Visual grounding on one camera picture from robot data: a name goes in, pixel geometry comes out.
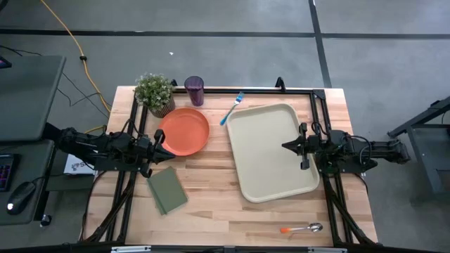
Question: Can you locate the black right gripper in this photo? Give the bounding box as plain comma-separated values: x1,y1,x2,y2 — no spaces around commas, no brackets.
281,122,331,171

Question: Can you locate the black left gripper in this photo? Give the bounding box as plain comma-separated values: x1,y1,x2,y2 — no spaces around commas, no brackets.
135,129,176,179

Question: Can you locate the orange round plate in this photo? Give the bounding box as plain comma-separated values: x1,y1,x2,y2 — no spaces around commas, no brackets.
157,107,211,157

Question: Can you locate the purple faceted plastic cup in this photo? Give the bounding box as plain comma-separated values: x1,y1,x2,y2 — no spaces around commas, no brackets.
184,75,205,108

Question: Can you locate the blue plastic fork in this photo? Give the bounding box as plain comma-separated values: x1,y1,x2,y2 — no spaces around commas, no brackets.
219,91,245,127

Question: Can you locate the metal spoon orange handle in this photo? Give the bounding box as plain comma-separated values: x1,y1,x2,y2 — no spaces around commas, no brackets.
279,222,323,235

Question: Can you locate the beige plastic tray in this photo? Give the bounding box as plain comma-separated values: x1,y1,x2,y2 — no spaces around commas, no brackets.
226,103,321,204

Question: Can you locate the yellow-wrapped object at left edge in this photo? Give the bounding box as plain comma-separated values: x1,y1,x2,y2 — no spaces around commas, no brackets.
146,166,189,216

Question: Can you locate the potted plant striped pot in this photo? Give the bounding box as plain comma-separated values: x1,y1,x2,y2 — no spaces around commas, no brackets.
134,72,176,119

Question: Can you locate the white printed paper sheet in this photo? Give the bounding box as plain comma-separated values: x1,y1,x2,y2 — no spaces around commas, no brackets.
63,153,98,176

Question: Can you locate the dark grey metal cart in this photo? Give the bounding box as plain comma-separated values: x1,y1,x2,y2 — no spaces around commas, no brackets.
386,95,450,196

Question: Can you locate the grey office desk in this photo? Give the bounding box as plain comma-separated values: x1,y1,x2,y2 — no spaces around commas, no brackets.
0,54,67,226

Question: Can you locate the black computer mouse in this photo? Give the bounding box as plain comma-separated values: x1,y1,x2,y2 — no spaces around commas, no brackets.
6,181,37,216

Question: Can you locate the black backlit keyboard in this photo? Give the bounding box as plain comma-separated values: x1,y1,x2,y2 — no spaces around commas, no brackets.
0,153,20,193

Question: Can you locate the black aluminium rig frame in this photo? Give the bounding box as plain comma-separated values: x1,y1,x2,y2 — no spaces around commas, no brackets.
79,76,379,247

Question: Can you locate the silver metal bracket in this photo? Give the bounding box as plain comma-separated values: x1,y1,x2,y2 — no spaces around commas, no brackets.
308,247,347,253
110,245,152,253

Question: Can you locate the yellow extension cable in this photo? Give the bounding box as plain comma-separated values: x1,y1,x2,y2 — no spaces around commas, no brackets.
39,0,113,134

